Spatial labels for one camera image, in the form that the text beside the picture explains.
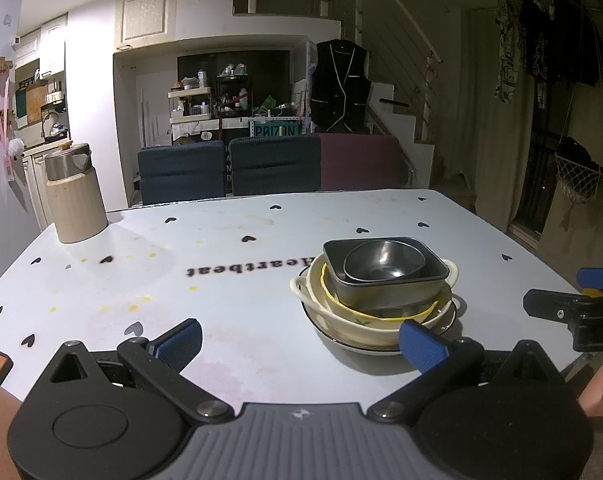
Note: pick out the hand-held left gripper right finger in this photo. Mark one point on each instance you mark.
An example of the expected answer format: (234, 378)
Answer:
(424, 347)

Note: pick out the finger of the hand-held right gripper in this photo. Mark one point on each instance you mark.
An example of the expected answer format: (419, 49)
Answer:
(551, 304)
(601, 279)

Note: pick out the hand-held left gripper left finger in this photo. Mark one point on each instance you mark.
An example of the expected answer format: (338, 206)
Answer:
(179, 345)

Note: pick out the square steel tray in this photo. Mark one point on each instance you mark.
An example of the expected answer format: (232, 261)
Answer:
(381, 290)

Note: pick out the white plate with black rim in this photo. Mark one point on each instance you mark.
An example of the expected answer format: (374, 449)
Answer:
(331, 337)

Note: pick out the round steel bowl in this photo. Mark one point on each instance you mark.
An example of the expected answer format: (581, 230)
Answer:
(384, 260)

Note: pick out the cream bowl with yellow rim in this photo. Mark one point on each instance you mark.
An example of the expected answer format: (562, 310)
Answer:
(331, 305)

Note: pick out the net basket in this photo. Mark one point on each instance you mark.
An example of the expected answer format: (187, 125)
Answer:
(579, 180)

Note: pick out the dark blue chair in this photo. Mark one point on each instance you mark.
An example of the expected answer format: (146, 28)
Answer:
(276, 165)
(181, 170)

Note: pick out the cream canister with steel lid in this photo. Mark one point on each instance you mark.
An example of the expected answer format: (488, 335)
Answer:
(76, 200)

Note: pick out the maroon chair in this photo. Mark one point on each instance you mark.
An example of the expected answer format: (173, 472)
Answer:
(361, 160)

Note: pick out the white shelf cart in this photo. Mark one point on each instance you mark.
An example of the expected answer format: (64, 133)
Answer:
(191, 115)

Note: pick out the teal sign plate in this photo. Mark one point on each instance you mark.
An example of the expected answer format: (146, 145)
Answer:
(276, 130)

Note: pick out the hanging dark clothes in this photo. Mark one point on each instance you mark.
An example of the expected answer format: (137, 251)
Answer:
(561, 35)

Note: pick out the patterned hanging shirt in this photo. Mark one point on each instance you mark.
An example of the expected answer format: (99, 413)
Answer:
(507, 50)

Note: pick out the black vest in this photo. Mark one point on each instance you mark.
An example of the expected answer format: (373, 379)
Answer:
(339, 85)

